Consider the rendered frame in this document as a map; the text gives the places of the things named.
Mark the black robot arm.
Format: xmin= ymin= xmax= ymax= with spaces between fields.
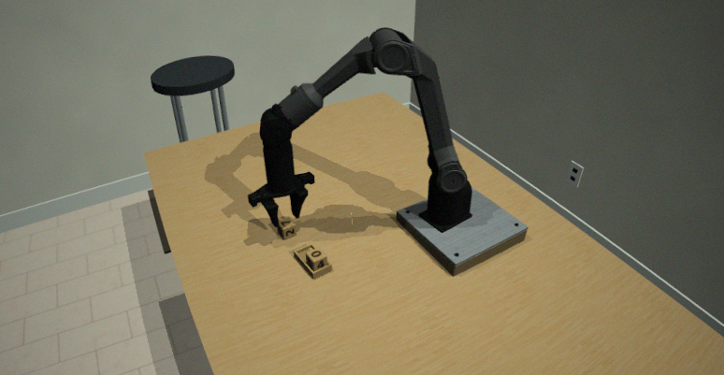
xmin=260 ymin=27 xmax=472 ymax=233

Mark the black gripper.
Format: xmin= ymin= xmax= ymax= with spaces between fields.
xmin=248 ymin=168 xmax=314 ymax=227

